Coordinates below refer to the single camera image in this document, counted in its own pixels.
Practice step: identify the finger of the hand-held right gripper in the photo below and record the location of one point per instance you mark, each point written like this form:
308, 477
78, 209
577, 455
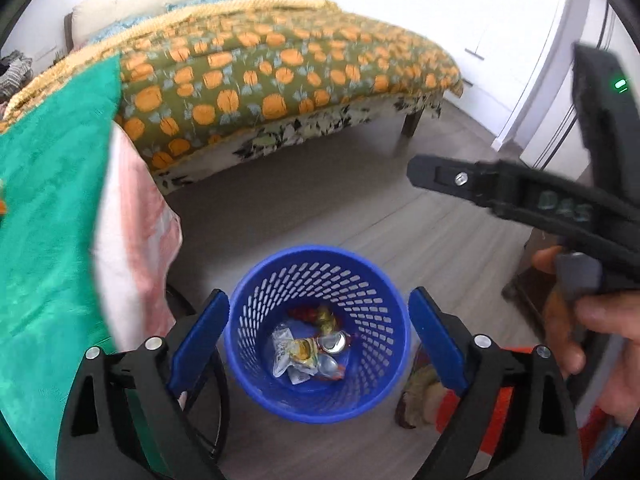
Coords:
440, 175

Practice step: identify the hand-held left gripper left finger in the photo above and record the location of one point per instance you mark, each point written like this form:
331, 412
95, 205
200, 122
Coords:
200, 342

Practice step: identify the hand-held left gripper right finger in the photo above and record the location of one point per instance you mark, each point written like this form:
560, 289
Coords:
440, 340

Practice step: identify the blue plastic mesh bin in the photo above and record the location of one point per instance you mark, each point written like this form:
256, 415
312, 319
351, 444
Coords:
260, 390

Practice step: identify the white food wrapper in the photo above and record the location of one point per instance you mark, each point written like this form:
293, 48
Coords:
292, 355

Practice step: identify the red drink can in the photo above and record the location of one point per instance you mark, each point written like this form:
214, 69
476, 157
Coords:
334, 342

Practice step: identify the person's right hand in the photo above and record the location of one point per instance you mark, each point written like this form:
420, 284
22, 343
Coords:
610, 350

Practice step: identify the dark wooden bed leg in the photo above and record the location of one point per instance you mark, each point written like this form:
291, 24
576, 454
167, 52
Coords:
412, 122

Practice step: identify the brown furry slipper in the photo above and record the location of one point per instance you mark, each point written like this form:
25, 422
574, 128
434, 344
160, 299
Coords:
417, 400

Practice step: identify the dark brown wooden cabinet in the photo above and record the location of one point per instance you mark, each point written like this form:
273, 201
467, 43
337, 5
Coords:
530, 285

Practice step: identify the floral bed skirt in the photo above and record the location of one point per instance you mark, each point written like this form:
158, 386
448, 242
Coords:
280, 137

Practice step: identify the white wardrobe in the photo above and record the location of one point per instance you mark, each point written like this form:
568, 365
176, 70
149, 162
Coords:
450, 10

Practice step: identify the green floral tablecloth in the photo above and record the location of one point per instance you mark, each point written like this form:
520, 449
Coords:
45, 235

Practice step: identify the bed with orange floral quilt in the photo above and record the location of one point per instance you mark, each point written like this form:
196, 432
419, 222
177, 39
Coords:
250, 60

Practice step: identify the teal patterned pillow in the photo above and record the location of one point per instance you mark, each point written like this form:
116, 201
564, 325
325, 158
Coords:
200, 4
115, 27

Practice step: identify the pile of clothes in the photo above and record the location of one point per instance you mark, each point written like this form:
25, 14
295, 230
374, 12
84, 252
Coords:
15, 75

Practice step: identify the dark wooden headboard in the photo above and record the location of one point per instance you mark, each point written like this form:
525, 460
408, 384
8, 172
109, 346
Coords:
68, 35

